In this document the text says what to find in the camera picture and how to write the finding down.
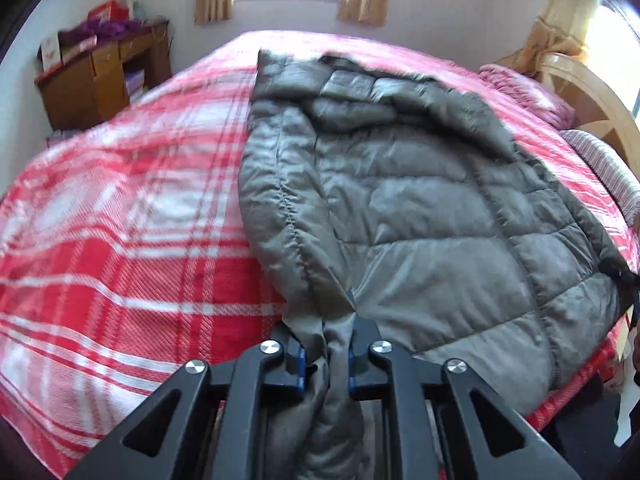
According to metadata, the grey puffer jacket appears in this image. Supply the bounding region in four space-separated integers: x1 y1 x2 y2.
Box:
239 50 632 479

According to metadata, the red plaid bed sheet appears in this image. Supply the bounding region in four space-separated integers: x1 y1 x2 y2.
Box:
1 30 639 479

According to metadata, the purple box in desk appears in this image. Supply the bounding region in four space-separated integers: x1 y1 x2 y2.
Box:
125 70 145 104

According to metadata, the striped pillow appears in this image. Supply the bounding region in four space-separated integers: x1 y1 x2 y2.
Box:
560 129 640 231

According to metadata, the pink folded blanket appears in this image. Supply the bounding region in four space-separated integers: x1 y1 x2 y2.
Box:
478 64 576 130

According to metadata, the brown wooden desk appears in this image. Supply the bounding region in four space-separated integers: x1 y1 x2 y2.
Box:
35 18 171 130

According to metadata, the wooden headboard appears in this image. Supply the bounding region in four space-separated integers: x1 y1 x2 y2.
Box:
536 52 640 177

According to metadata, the purple garment on desk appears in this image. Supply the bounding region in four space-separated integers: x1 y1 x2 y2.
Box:
58 18 143 48

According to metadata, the red box on desk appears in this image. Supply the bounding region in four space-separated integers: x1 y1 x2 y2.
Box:
87 0 130 21

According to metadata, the white gift box on desk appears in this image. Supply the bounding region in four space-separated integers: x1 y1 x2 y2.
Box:
40 34 62 72

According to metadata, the yellow tied curtain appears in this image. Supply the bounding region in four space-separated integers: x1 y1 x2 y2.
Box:
497 0 601 75

